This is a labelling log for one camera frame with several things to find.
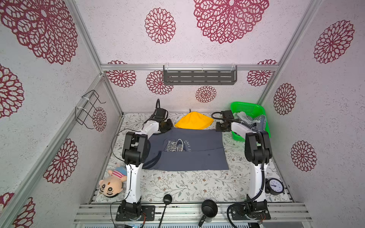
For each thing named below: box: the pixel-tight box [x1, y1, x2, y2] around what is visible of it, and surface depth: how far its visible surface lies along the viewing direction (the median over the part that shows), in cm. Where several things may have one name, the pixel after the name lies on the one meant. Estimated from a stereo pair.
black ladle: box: [158, 193, 173, 228], surface depth 79 cm
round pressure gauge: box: [264, 177, 285, 196], surface depth 81 cm
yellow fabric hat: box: [174, 111, 215, 130], surface depth 115 cm
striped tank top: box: [232, 111, 267, 132], surface depth 108 cm
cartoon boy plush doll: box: [98, 165, 128, 198], surface depth 76 cm
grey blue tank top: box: [142, 127, 230, 171], surface depth 98 cm
